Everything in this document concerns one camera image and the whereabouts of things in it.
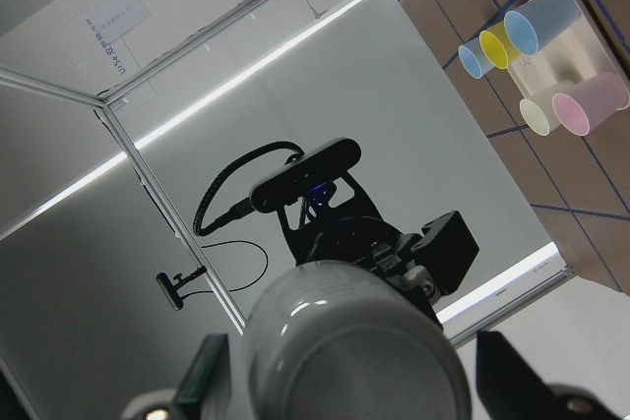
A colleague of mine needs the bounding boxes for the yellow plastic cup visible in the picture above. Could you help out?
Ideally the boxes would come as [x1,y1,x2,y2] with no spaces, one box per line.
[479,21,521,70]

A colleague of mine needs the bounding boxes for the cream plastic tray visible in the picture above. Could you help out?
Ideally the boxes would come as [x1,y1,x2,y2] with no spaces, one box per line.
[507,0,629,97]

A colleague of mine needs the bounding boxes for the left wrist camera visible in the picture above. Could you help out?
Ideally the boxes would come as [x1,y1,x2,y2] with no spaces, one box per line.
[249,138,361,213]

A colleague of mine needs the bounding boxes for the pink plastic cup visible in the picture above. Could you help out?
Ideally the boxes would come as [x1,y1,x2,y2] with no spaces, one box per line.
[552,71,629,137]

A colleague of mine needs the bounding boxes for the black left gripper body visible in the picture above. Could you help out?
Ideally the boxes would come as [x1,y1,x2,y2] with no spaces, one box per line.
[277,176,479,324]

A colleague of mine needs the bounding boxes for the pale green plastic cup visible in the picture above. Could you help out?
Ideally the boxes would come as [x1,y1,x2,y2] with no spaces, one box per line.
[519,81,574,136]

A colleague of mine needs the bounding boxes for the light blue plastic cup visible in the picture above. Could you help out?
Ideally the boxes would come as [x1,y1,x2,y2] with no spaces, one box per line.
[458,36,495,80]

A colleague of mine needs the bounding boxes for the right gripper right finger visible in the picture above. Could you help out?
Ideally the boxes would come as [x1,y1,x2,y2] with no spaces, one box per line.
[475,331,619,419]

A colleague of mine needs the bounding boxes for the black wall-mounted camera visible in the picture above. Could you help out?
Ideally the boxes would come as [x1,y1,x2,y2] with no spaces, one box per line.
[156,266,208,311]

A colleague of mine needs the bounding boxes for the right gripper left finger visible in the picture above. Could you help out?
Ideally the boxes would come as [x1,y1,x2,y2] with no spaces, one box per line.
[120,334,231,420]

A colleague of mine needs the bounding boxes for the grey white plastic cup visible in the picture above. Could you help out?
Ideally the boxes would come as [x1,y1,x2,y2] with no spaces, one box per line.
[242,261,472,419]

